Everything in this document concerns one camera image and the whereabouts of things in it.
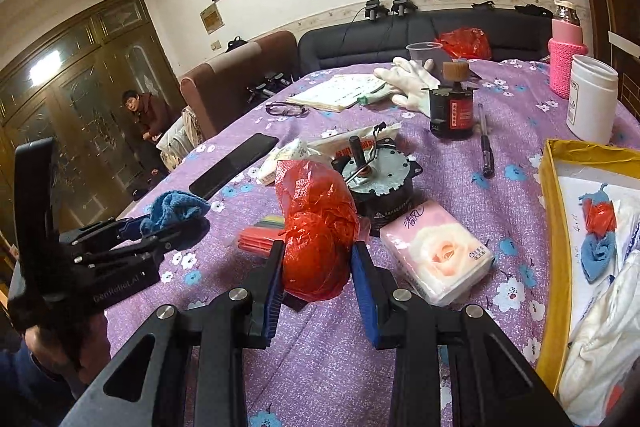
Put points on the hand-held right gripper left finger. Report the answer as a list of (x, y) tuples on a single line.
[(270, 297)]

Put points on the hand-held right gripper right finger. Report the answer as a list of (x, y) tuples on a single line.
[(365, 302)]

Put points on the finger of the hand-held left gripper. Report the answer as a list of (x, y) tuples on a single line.
[(107, 232), (145, 247)]

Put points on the blue towel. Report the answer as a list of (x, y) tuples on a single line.
[(172, 207)]

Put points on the red plastic bag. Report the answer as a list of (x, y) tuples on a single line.
[(462, 43), (315, 227)]

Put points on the yellow cardboard box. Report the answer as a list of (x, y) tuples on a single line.
[(555, 257)]

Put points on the white plastic bag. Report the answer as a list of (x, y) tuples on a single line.
[(605, 337)]

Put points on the person's left forearm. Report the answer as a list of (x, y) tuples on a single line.
[(25, 387)]

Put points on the person's left hand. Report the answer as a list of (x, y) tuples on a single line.
[(92, 349)]

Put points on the coloured packets in clear bag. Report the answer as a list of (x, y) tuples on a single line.
[(260, 234)]

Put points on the pink rose tissue pack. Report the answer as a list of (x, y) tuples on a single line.
[(435, 252)]

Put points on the purple floral tablecloth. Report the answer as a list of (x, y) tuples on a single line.
[(325, 382)]

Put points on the patterned beige cloth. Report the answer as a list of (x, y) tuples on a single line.
[(177, 137)]

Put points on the black smartphone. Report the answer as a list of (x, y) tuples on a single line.
[(232, 172)]

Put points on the small electric motor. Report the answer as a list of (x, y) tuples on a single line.
[(380, 182)]

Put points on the carved wooden cabinet doors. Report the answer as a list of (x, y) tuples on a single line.
[(75, 107)]

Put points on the small white tissue pack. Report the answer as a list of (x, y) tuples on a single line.
[(290, 157)]

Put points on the dark-framed eyeglasses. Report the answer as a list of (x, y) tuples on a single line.
[(286, 110)]

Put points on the brown armchair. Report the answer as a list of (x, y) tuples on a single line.
[(225, 77)]

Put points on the black pen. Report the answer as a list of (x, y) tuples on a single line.
[(485, 142)]

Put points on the black devices on armchair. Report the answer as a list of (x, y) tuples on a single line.
[(270, 87)]

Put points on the white paper booklet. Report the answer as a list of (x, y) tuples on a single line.
[(340, 93)]

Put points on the black ink bottle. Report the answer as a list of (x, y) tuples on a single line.
[(452, 107)]

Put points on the black bag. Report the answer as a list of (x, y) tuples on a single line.
[(236, 43)]

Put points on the white rubber glove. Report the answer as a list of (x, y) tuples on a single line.
[(407, 82)]

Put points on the small blue cloth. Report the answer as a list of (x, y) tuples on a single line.
[(597, 252)]

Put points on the small red plastic piece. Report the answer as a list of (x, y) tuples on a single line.
[(600, 217)]

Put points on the black leather sofa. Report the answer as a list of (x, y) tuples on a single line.
[(350, 47)]

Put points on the clear plastic cup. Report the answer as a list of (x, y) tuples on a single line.
[(424, 53)]

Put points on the red plastic bag on sofa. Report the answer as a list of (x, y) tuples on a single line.
[(462, 43)]

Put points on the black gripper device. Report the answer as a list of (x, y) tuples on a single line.
[(403, 4), (376, 8)]

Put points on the white plastic jar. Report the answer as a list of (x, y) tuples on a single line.
[(592, 99)]

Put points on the bottle with pink knitted sleeve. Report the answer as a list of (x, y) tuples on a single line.
[(567, 57)]

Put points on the wall socket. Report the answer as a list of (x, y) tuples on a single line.
[(216, 45)]

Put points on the gold wall plaque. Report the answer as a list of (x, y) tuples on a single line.
[(212, 19)]

